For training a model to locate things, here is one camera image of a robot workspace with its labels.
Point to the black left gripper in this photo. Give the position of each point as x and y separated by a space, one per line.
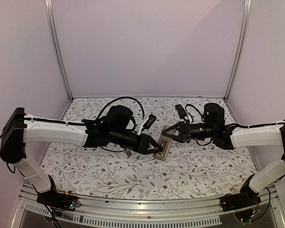
142 145

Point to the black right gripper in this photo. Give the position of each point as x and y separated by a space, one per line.
185 130

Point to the beige remote control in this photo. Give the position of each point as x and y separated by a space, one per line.
163 154

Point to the beige battery cover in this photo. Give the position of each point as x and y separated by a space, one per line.
128 152

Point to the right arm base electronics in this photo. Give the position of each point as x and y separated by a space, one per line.
245 198

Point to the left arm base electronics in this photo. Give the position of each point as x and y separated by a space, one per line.
56 202

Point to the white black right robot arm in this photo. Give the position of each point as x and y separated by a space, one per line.
231 136

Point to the floral patterned table mat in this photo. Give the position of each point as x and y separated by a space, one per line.
189 171

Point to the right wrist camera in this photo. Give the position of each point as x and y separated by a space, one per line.
182 113

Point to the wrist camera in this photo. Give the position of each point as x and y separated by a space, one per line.
182 113
146 123

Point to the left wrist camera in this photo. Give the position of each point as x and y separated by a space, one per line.
146 123

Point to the right aluminium frame post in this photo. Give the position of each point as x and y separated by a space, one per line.
239 50

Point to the aluminium frame post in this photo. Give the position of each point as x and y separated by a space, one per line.
239 50
57 49

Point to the aluminium front rail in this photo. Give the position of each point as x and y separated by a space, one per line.
96 212

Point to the left aluminium frame post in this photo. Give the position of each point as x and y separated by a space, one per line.
57 49

